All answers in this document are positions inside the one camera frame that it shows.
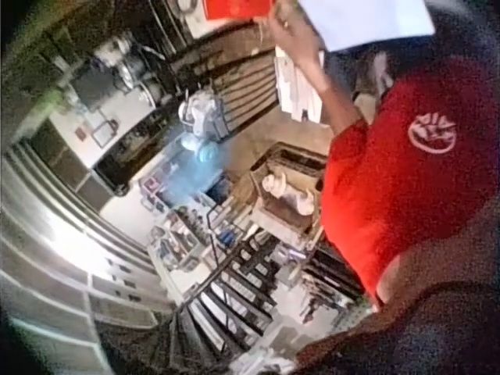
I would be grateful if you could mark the grey metal shutter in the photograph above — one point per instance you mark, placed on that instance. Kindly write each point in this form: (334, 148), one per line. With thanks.
(62, 254)

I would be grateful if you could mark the white figurine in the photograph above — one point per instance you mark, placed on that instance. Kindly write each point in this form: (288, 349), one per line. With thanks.
(289, 193)

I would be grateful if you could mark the wooden crate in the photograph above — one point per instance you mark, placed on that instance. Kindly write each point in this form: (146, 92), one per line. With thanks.
(281, 218)

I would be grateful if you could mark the person's left fingers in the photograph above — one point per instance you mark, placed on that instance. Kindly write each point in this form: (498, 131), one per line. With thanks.
(276, 15)

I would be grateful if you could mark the blue water jug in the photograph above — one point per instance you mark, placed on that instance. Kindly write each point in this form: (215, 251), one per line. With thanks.
(203, 150)

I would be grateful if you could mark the dark slatted shelf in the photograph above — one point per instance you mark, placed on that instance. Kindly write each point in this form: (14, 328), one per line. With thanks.
(234, 78)

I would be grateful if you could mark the person's left hand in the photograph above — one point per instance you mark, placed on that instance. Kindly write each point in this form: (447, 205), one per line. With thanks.
(291, 29)

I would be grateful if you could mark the white paper sheet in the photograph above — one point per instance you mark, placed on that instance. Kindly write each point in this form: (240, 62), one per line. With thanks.
(367, 21)

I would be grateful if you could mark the white counter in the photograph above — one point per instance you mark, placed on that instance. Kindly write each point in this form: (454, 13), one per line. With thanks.
(109, 133)

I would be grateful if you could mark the red box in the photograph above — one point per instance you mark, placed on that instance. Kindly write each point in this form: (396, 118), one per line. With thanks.
(238, 8)

